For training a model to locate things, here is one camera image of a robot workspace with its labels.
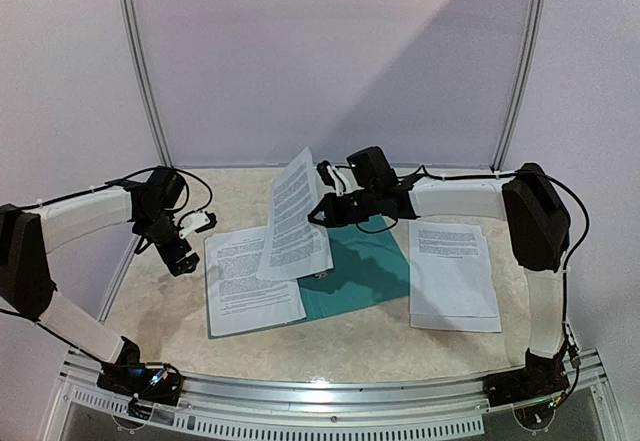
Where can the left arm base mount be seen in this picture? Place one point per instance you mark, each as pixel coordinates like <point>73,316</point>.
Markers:
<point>155,383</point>

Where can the white paper stack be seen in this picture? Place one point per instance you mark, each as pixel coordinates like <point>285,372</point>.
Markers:
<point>451,286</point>

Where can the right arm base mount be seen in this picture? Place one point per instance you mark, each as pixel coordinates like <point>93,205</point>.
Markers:
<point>540,377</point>

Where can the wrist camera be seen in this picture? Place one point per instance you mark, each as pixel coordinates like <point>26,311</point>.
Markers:
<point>369,167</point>
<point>196,222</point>

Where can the aluminium corner post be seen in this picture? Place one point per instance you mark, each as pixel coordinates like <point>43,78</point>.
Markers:
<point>523,68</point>
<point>143,79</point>

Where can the green file folder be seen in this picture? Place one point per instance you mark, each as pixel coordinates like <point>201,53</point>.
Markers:
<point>368,270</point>

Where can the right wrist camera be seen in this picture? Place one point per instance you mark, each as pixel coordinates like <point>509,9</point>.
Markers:
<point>369,167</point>

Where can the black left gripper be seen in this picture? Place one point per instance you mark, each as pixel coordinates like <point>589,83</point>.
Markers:
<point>180,266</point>

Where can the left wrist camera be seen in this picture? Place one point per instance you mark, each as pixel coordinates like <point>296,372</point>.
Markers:
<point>196,222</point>

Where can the aluminium front rail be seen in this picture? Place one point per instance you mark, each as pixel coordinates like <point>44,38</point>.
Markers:
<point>216,408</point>

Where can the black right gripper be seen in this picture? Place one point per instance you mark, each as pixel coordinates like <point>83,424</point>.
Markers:
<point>338,206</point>

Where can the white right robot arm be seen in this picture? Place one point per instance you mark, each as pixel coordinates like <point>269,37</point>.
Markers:
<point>526,199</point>

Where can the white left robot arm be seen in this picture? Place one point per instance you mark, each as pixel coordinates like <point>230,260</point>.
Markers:
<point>47,245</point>

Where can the right aluminium corner post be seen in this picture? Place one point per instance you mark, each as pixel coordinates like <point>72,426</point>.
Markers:
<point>523,68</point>

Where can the printed text page sheet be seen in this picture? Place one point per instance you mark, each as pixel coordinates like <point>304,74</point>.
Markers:
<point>237,300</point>

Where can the left aluminium corner post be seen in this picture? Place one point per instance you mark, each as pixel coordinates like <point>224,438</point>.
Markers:
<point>143,79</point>

